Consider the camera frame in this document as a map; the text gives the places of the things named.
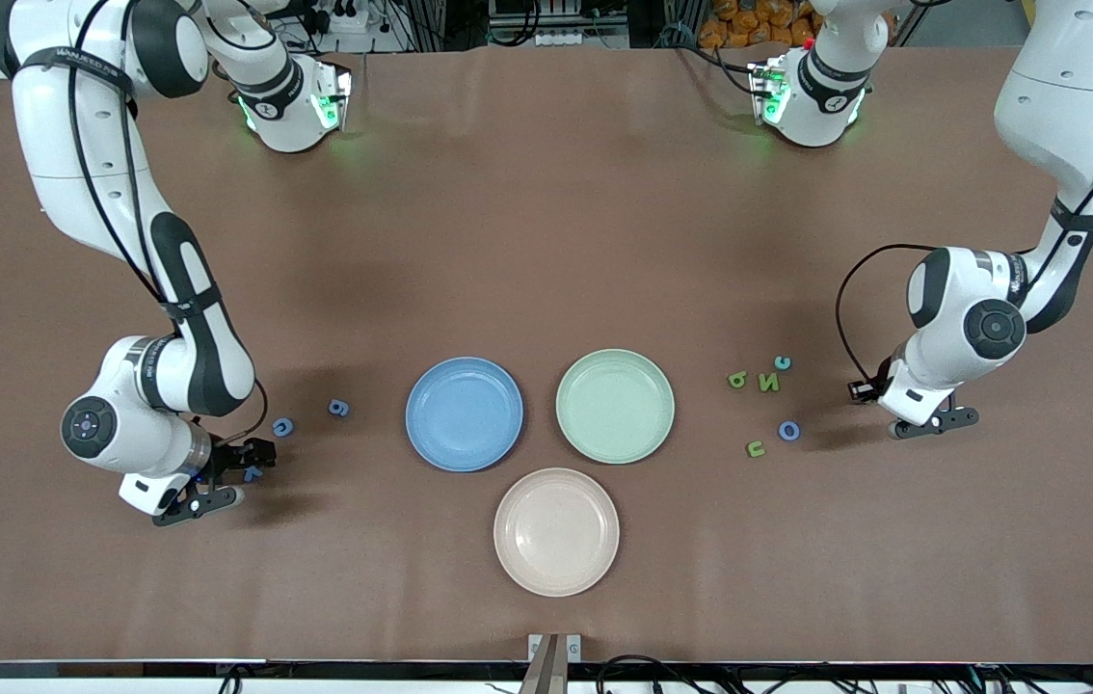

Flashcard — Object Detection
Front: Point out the blue plate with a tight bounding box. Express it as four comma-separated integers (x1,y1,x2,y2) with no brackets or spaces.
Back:
405,357,525,473

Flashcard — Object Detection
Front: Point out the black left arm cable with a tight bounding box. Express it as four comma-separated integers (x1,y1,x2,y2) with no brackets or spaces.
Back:
836,58,1093,387

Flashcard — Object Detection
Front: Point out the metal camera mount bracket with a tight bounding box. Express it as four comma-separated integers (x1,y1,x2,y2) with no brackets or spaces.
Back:
527,633,583,694

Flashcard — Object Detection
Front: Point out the black floor cable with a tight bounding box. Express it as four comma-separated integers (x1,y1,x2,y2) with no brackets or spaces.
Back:
595,655,702,694
971,646,1093,694
217,661,270,694

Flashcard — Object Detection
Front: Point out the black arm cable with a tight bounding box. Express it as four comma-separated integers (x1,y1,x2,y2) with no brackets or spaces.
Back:
69,0,270,446
836,58,1093,387

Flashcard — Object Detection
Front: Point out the brown table cover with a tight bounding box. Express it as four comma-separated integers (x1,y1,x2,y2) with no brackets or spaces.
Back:
0,43,1093,666

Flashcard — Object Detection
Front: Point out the white power strip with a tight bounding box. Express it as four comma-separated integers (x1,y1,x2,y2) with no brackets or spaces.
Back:
315,0,370,36

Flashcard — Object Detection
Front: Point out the green plate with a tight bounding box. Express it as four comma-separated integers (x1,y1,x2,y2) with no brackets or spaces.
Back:
555,348,677,466

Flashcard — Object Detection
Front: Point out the bag of oranges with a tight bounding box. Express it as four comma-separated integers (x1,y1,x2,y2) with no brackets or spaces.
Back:
698,0,822,49

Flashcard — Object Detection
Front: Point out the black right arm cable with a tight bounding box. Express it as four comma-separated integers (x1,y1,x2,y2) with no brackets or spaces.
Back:
69,0,270,446

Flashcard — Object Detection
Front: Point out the beige plate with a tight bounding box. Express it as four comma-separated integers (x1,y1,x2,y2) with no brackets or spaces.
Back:
493,467,621,598

